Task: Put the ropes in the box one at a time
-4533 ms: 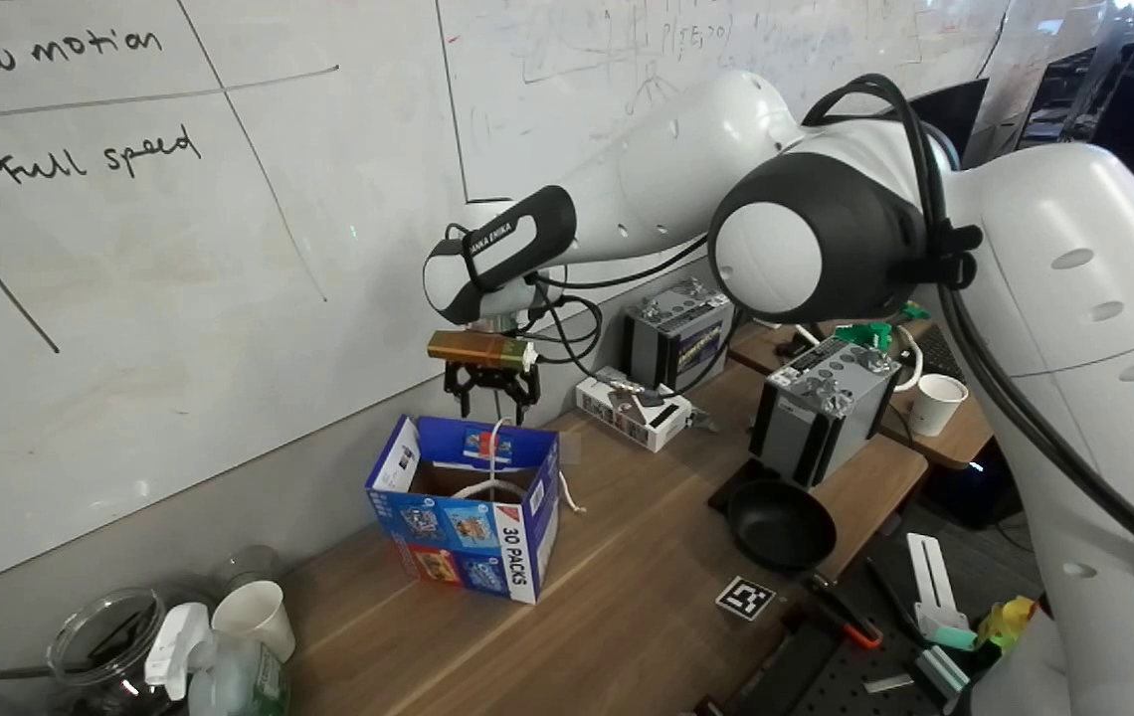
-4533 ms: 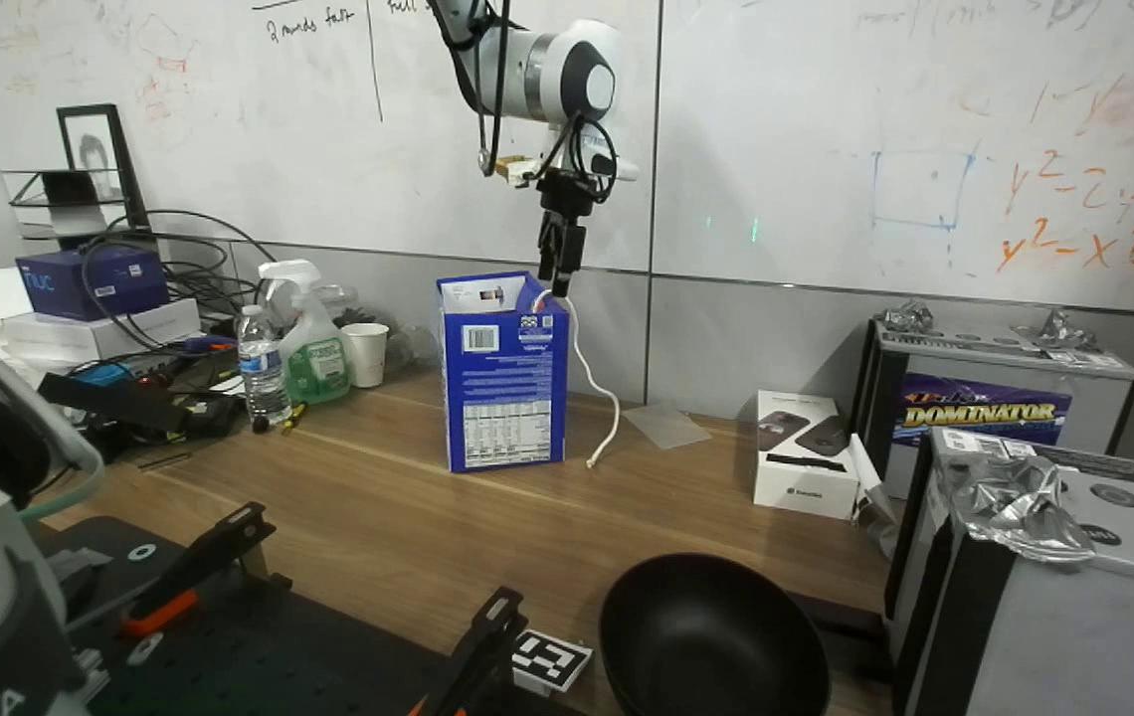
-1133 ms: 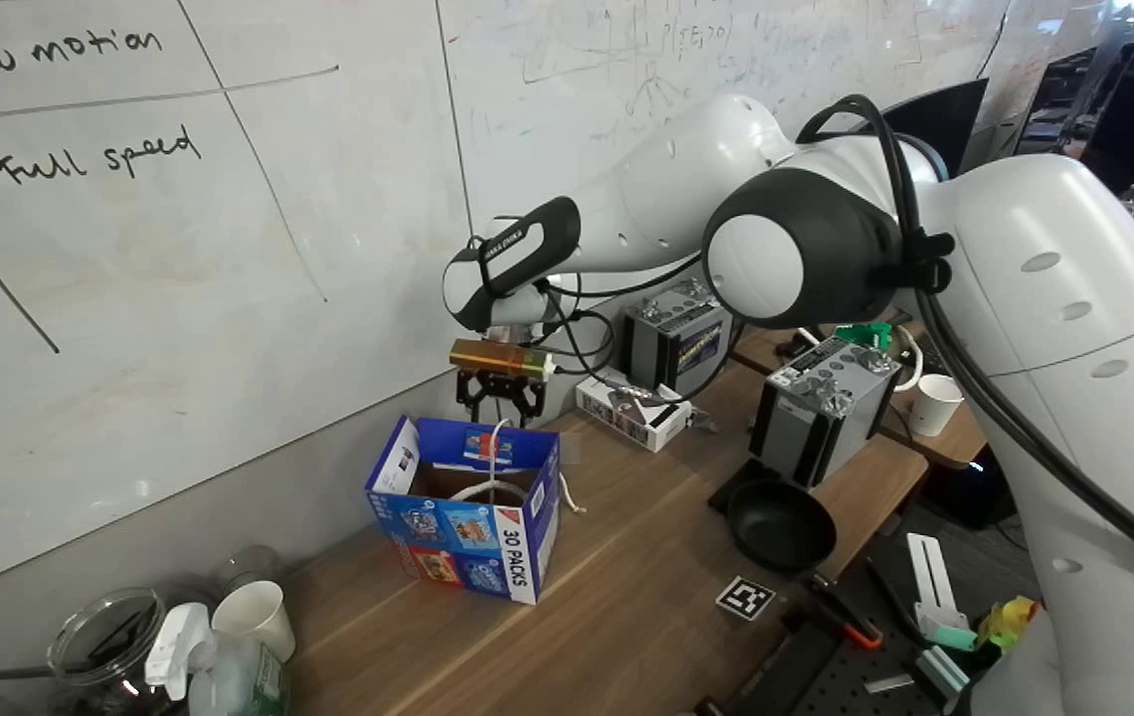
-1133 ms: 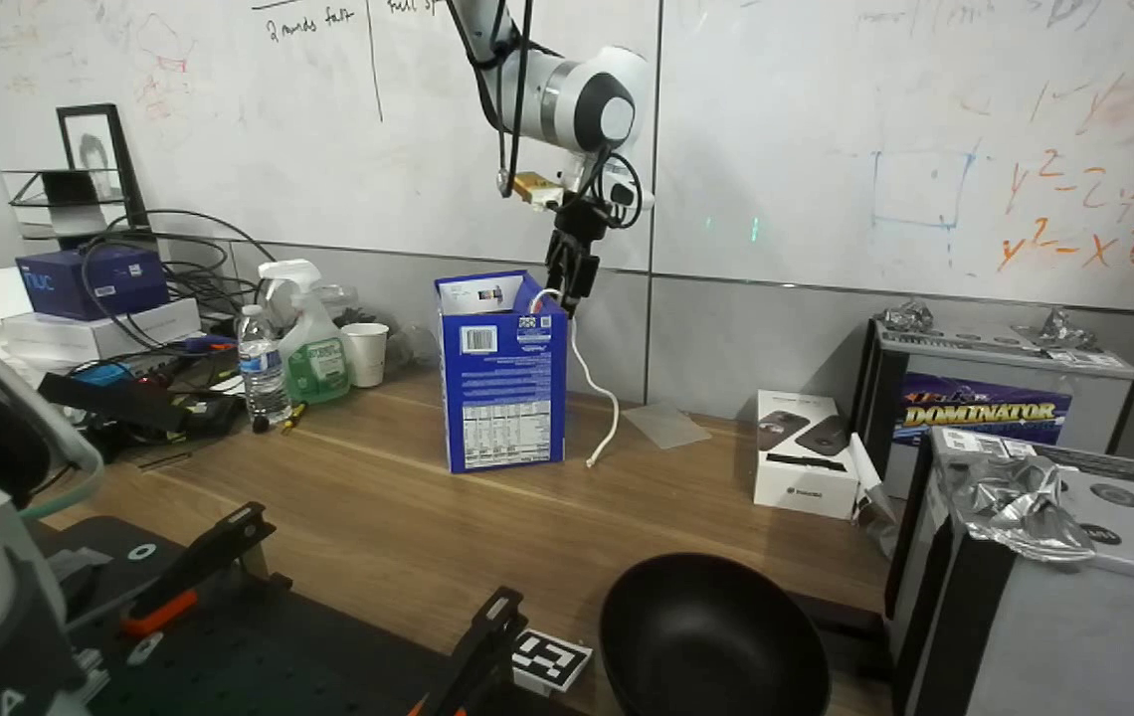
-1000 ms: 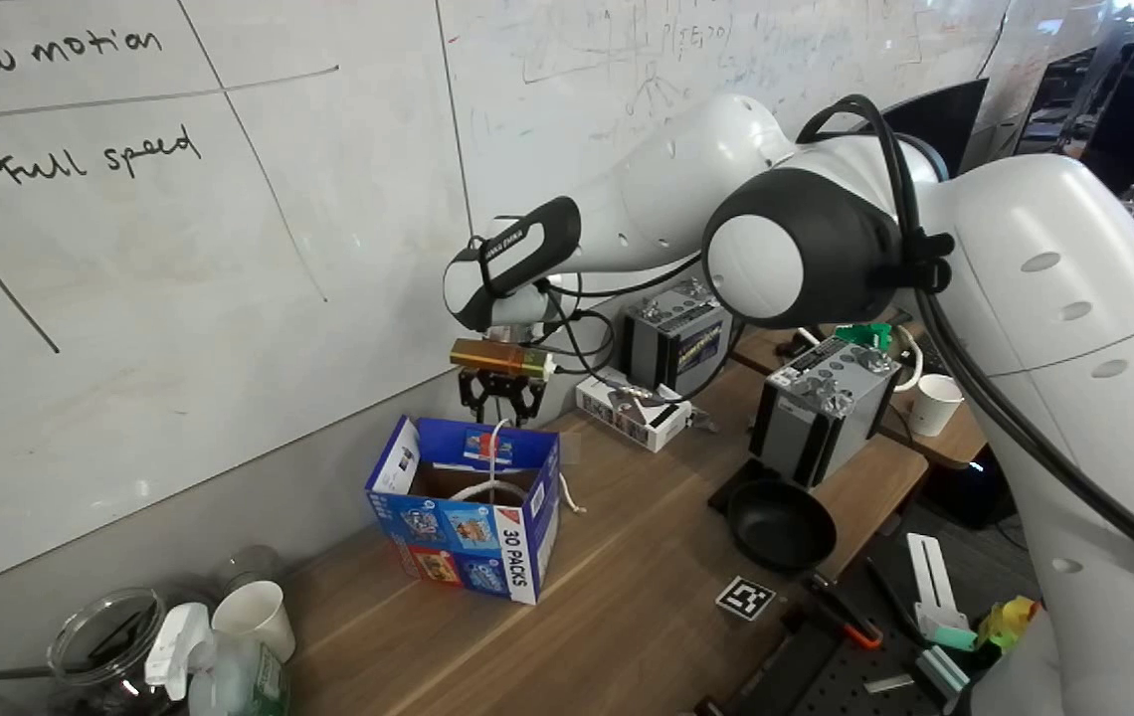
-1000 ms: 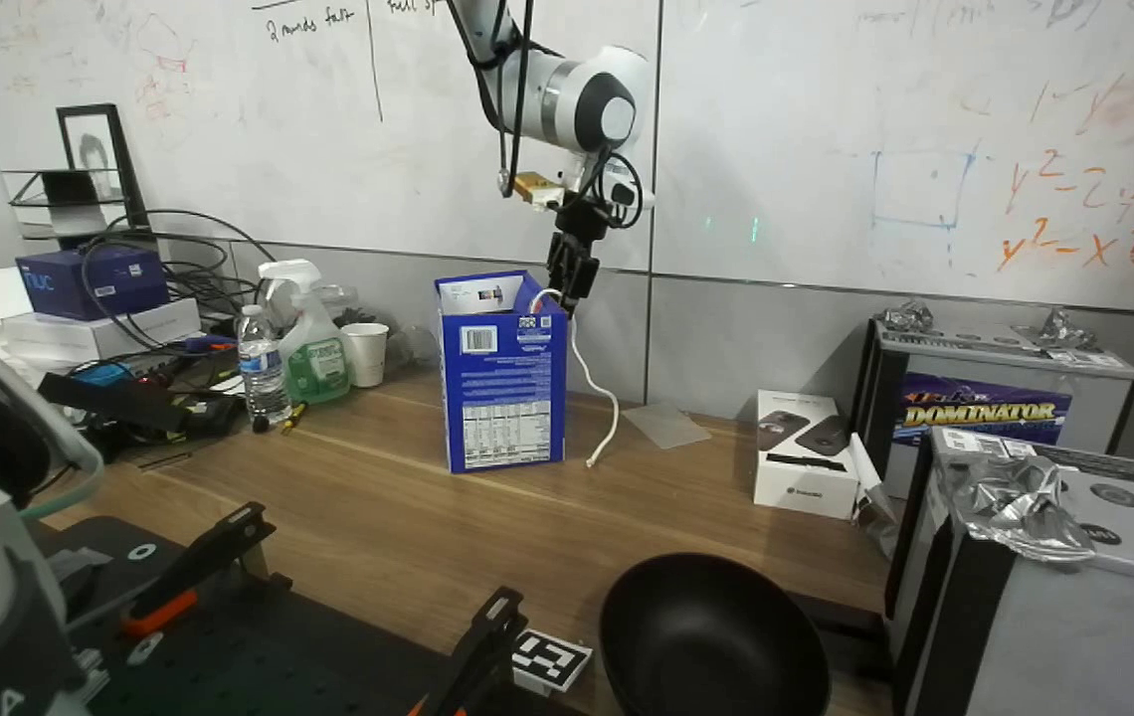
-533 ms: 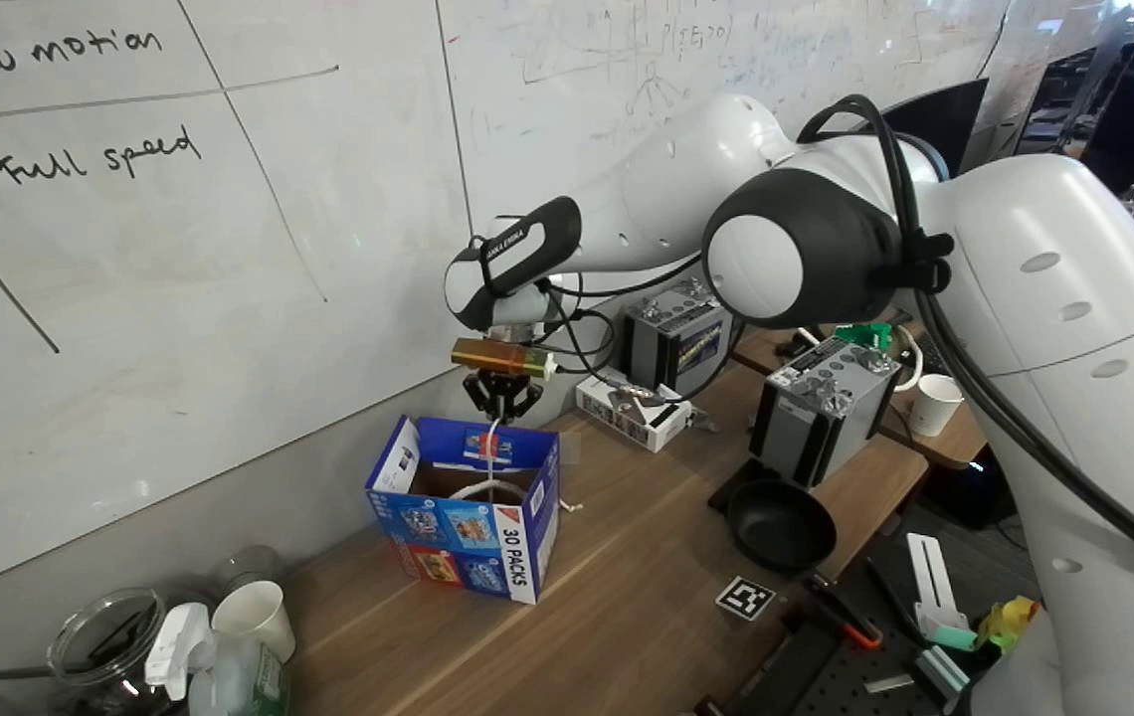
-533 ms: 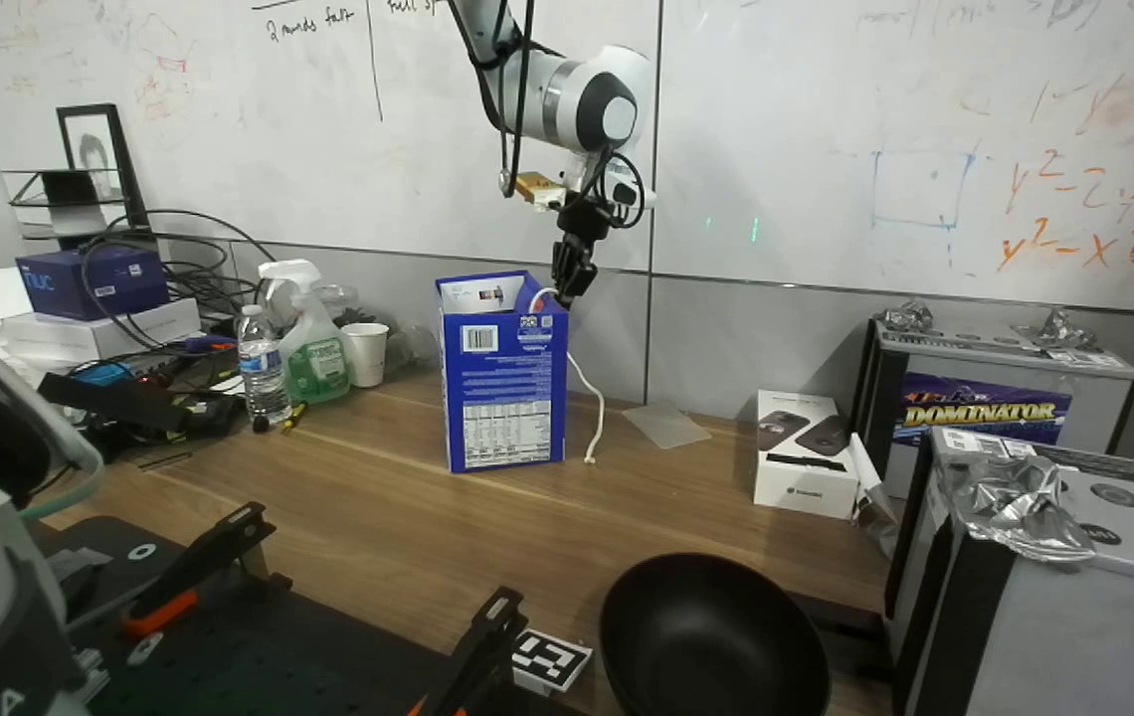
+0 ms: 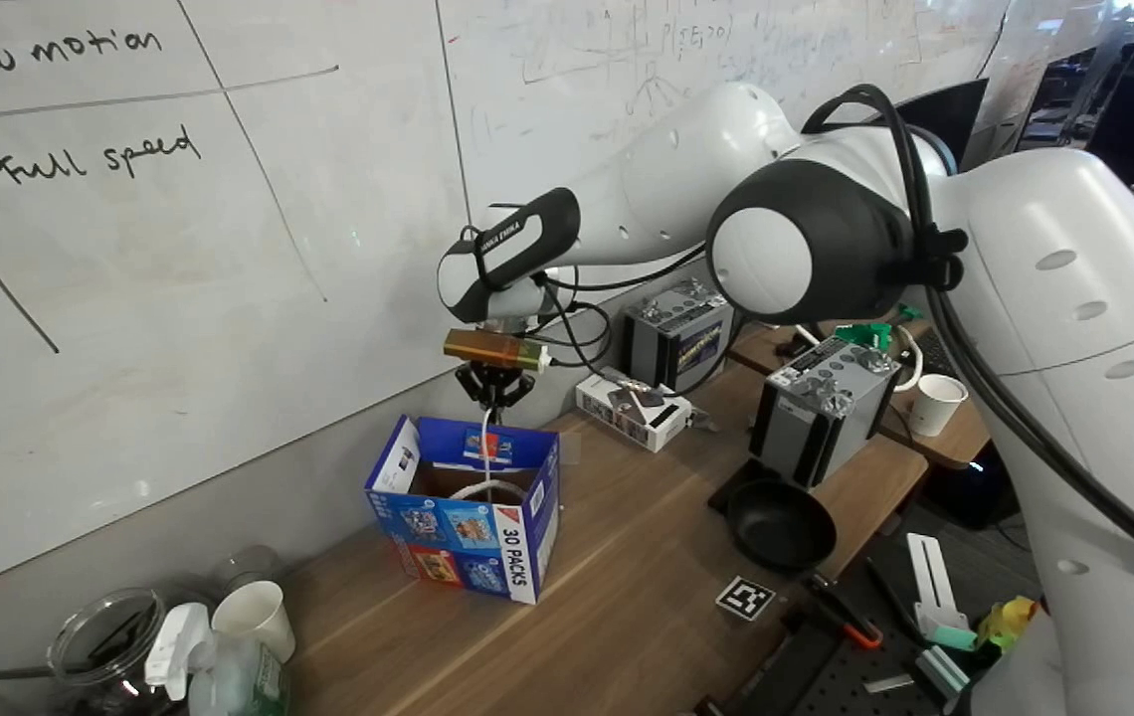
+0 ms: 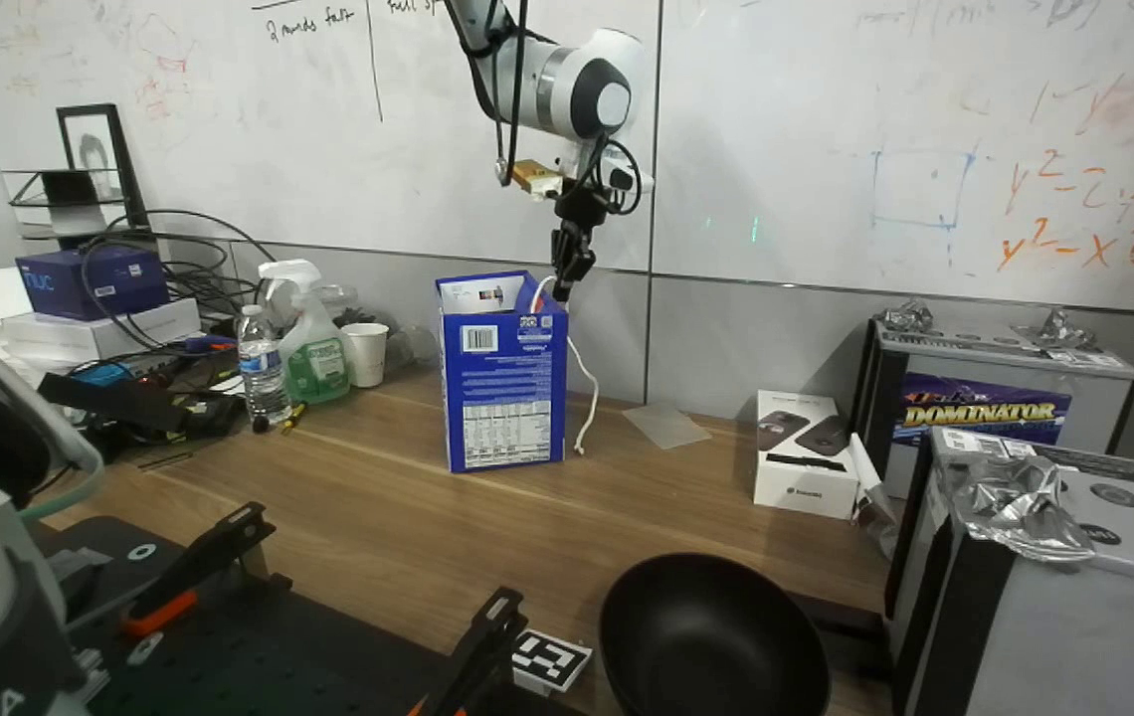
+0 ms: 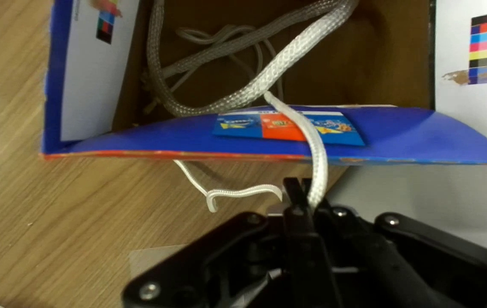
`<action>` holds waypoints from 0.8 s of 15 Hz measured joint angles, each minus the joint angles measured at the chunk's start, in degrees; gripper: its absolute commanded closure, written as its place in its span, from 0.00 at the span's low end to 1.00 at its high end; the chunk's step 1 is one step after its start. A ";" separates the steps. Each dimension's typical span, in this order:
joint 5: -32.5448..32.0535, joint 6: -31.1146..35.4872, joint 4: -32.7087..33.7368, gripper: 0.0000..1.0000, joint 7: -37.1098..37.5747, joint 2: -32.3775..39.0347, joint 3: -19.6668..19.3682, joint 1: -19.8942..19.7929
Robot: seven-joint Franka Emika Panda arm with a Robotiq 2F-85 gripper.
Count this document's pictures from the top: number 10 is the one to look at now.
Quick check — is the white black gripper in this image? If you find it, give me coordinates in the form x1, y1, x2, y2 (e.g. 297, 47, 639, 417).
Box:
549, 177, 625, 305

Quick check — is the blue cardboard box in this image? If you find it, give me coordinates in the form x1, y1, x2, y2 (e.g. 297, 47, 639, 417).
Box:
434, 268, 572, 479

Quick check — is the white phone box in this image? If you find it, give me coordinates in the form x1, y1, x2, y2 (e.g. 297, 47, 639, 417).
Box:
747, 385, 886, 527

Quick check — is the small dark blue box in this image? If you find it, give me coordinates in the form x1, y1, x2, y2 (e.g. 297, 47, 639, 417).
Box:
15, 240, 175, 323

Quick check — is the flat white box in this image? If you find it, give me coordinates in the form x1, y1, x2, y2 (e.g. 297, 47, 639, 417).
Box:
0, 295, 206, 369

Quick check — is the clear plastic sheet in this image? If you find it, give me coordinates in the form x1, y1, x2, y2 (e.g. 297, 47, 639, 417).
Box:
621, 401, 718, 453

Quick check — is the white paper cup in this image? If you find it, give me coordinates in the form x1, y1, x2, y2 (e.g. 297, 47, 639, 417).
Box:
340, 317, 395, 393

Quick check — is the clear water bottle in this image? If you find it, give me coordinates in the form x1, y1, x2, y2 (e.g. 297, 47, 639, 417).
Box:
234, 303, 296, 435

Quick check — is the small crumpled foil piece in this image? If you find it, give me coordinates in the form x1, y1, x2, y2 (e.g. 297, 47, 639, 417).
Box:
1015, 305, 1109, 360
873, 299, 939, 344

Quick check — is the black bowl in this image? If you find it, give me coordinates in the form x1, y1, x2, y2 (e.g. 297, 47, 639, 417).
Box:
598, 548, 836, 716

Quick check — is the black white tag marker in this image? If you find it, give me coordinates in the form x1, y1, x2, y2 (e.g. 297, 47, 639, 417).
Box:
505, 628, 600, 704

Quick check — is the grey battery with Dominator label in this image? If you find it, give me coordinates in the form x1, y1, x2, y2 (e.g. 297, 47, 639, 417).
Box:
850, 315, 1134, 487

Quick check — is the black device pile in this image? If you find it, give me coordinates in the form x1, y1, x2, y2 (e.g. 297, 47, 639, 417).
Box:
37, 336, 252, 449

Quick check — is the large crumpled foil sheet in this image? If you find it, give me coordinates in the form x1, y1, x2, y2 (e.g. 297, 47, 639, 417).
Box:
939, 427, 1104, 568

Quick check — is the black metal stand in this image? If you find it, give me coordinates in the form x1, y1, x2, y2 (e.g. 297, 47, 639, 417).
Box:
3, 165, 133, 246

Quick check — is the black cable bundle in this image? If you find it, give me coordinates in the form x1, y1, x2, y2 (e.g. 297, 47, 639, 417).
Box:
77, 207, 280, 356

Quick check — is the black clamp orange handle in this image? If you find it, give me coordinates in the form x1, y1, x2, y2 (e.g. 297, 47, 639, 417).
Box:
407, 584, 532, 716
117, 498, 280, 643

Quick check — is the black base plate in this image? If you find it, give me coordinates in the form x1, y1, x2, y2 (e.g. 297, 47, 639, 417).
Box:
40, 514, 519, 716

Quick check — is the black picture frame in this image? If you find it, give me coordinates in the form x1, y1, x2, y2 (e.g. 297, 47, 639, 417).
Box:
57, 101, 153, 240

